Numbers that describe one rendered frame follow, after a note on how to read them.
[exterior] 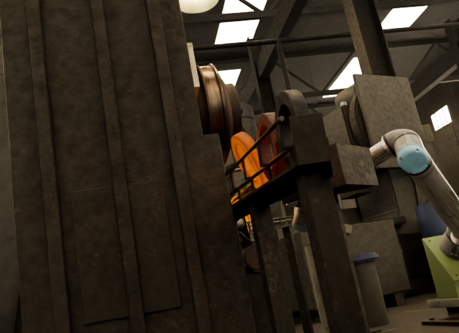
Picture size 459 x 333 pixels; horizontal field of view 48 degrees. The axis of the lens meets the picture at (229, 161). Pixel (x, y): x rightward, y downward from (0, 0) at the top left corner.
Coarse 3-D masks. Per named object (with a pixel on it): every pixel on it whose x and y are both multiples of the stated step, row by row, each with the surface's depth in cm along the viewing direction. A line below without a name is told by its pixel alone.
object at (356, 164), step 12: (336, 144) 165; (336, 156) 165; (348, 156) 168; (360, 156) 173; (336, 168) 165; (348, 168) 166; (360, 168) 171; (372, 168) 177; (336, 180) 164; (348, 180) 164; (360, 180) 169; (372, 180) 174; (336, 192) 179; (348, 252) 173; (360, 300) 169
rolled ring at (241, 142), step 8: (232, 136) 155; (240, 136) 151; (248, 136) 150; (232, 144) 159; (240, 144) 151; (248, 144) 148; (240, 152) 161; (256, 152) 147; (248, 160) 162; (256, 160) 147; (240, 168) 164; (248, 168) 162; (256, 168) 148; (248, 176) 160; (264, 176) 149; (256, 184) 156
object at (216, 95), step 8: (208, 64) 234; (208, 72) 222; (216, 72) 220; (208, 80) 218; (216, 80) 219; (208, 88) 216; (216, 88) 216; (208, 96) 214; (216, 96) 215; (216, 104) 214; (224, 104) 214; (216, 112) 214; (224, 112) 213; (216, 120) 214; (224, 120) 215; (216, 128) 215; (224, 128) 216; (224, 136) 217; (224, 144) 219; (224, 152) 222; (224, 160) 227
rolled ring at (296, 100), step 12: (288, 96) 116; (300, 96) 115; (276, 108) 126; (288, 108) 124; (300, 108) 113; (288, 120) 127; (276, 132) 129; (288, 132) 127; (288, 144) 126; (288, 156) 122
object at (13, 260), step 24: (0, 48) 258; (0, 72) 254; (0, 96) 251; (0, 120) 247; (0, 144) 244; (0, 168) 241; (0, 192) 238; (0, 216) 235; (0, 240) 232; (0, 264) 229; (0, 288) 226; (0, 312) 224
